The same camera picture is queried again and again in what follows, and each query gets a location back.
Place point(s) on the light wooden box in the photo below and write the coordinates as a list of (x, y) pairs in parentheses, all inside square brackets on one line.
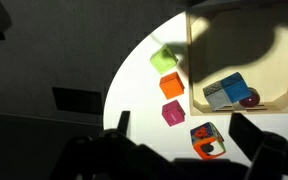
[(284, 83)]

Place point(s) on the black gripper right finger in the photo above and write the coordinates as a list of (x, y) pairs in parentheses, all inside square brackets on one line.
[(245, 136)]

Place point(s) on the orange toy block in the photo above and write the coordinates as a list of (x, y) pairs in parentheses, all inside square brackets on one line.
[(171, 86)]

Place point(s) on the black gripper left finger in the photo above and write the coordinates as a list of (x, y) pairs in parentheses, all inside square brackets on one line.
[(124, 123)]

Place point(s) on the magenta toy block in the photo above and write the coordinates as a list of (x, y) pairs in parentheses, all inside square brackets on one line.
[(173, 115)]

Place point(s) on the grey toy block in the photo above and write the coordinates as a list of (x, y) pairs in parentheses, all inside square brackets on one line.
[(217, 98)]

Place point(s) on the multicoloured patterned soft block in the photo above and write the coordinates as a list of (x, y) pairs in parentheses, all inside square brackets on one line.
[(205, 140)]

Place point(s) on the blue toy block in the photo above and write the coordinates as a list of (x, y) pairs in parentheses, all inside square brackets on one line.
[(235, 88)]

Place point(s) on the dark maroon ball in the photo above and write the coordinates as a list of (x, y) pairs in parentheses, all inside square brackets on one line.
[(252, 100)]

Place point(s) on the lime green toy block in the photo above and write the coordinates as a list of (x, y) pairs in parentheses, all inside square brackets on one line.
[(164, 60)]

